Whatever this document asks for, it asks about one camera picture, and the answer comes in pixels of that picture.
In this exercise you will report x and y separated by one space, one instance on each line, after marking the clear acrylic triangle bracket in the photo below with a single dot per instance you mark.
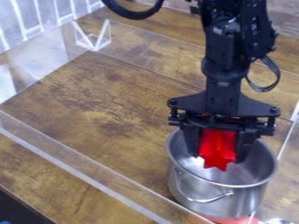
91 41

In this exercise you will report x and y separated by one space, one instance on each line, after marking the red plastic block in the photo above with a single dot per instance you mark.
218 148

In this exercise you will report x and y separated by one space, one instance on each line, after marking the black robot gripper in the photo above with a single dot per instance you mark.
222 108

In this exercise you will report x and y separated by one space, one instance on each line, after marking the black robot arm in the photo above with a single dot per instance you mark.
239 37

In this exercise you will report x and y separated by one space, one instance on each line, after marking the silver metal object corner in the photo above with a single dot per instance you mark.
276 221

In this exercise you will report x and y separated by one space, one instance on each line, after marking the red object under pot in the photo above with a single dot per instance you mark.
240 220

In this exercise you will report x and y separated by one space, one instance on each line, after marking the silver metal pot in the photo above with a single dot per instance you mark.
214 193

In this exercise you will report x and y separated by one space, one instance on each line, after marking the clear acrylic front barrier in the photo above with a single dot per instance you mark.
142 199

